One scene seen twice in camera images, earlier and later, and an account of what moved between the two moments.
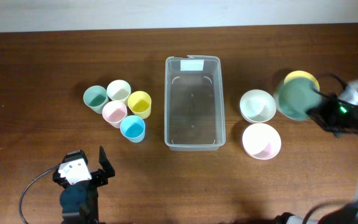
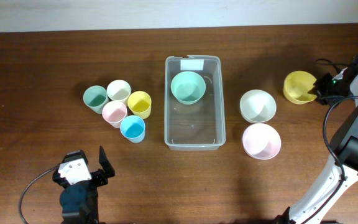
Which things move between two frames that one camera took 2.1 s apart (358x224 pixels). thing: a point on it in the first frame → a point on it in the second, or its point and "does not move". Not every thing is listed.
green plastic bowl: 296,97 → 188,87
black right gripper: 318,114 → 317,89
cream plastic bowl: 258,106 does not move
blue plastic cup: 133,127 does not move
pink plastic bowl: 261,141 does not move
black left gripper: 102,177 does not move
